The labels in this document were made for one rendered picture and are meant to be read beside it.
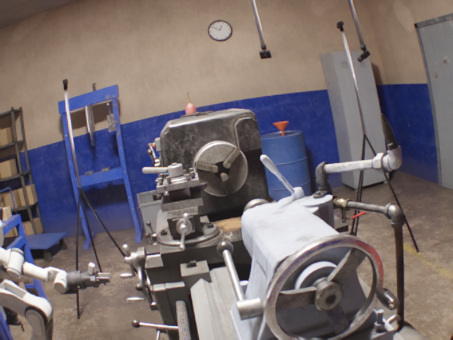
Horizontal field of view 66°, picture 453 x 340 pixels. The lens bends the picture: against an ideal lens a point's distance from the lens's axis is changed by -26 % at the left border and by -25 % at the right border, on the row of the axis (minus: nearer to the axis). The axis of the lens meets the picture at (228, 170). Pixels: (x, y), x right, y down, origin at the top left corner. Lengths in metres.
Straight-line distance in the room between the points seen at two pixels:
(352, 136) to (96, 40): 3.63
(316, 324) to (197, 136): 1.69
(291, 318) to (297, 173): 4.42
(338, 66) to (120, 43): 2.87
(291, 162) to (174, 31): 2.25
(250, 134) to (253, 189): 0.29
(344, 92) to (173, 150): 3.52
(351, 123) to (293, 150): 0.95
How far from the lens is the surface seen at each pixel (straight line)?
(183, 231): 1.59
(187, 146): 2.35
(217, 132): 2.36
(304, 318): 0.81
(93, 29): 5.88
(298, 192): 1.09
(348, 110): 5.56
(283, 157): 5.10
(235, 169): 2.18
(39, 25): 6.18
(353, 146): 5.61
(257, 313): 0.81
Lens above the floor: 1.43
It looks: 9 degrees down
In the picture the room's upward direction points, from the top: 10 degrees counter-clockwise
